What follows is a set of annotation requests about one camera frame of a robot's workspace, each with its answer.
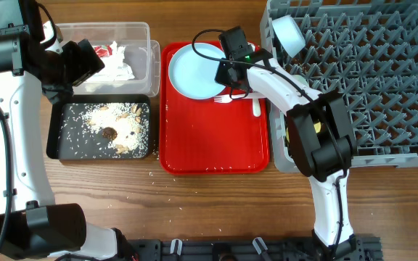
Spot red snack wrapper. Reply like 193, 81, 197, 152
94, 45, 113, 58

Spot white napkin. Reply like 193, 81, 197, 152
87, 41, 135, 82

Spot white plastic fork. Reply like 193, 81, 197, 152
213, 92, 266, 104

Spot light blue plate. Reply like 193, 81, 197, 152
168, 44, 225, 100

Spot white plastic spoon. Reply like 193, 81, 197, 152
253, 99, 261, 117

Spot light blue bowl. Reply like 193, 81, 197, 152
272, 15, 306, 57

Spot rice and food scraps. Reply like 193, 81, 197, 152
62, 102, 150, 157

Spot yellow cup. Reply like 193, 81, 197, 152
285, 122, 322, 144

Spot green bowl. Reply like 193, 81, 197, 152
293, 75, 309, 87

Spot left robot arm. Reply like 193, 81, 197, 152
0, 0, 140, 260

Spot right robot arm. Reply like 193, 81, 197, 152
216, 27, 356, 260

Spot clear plastic waste bin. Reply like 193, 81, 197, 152
49, 22, 160, 97

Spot black waste tray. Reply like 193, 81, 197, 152
46, 94, 154, 160

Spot grey dishwasher rack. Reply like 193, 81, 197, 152
260, 0, 418, 167

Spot red serving tray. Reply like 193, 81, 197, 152
159, 42, 270, 175

